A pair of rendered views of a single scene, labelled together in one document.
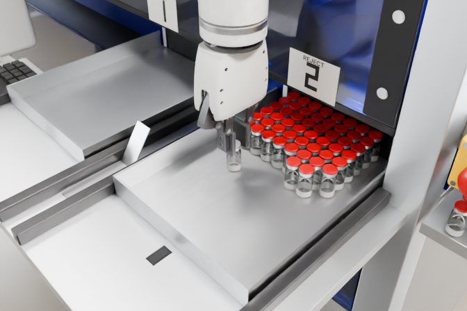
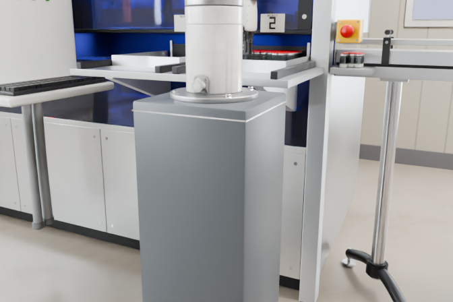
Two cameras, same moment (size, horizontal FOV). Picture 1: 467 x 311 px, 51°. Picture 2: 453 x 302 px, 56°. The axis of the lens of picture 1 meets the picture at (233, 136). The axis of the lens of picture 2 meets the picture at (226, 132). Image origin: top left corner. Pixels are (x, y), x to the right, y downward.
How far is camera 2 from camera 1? 99 cm
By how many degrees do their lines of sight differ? 30
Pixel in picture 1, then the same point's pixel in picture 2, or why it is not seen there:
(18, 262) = (32, 268)
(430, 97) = (322, 10)
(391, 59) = (305, 1)
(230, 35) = not seen: outside the picture
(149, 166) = not seen: hidden behind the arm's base
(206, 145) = not seen: hidden behind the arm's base
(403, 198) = (320, 61)
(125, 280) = not seen: hidden behind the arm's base
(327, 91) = (280, 26)
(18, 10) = (72, 52)
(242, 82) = (252, 15)
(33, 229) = (181, 67)
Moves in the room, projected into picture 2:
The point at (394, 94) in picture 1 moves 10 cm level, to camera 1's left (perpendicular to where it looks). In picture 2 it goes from (309, 15) to (281, 15)
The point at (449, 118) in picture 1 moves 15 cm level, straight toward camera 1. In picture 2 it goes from (331, 15) to (336, 13)
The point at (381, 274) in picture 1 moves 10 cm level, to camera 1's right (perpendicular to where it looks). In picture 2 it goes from (317, 108) to (343, 107)
